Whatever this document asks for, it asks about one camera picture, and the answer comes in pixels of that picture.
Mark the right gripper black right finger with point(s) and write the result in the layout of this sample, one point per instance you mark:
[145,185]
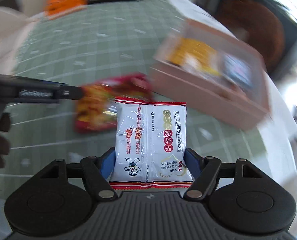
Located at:
[204,171]

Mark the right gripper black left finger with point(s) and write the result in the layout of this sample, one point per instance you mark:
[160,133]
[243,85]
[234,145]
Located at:
[96,171]

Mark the white red-edged snack packet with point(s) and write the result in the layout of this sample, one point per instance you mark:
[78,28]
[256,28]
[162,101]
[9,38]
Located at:
[150,145]

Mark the red snack bag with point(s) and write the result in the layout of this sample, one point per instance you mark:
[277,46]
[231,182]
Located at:
[96,110]

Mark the yellow snack bag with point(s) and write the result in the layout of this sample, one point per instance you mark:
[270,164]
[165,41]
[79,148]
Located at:
[196,57]

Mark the left hand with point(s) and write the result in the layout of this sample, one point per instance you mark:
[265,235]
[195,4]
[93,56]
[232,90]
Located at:
[5,125]

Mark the pink storage box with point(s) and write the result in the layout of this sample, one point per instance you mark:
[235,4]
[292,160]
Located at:
[215,96]

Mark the blue clear snack packet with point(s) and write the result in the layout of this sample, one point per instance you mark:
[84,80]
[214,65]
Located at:
[237,71]

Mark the orange tissue pack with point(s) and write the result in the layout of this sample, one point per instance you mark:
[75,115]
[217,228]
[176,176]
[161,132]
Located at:
[58,8]

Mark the brown round chair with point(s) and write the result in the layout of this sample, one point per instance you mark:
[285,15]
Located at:
[256,25]

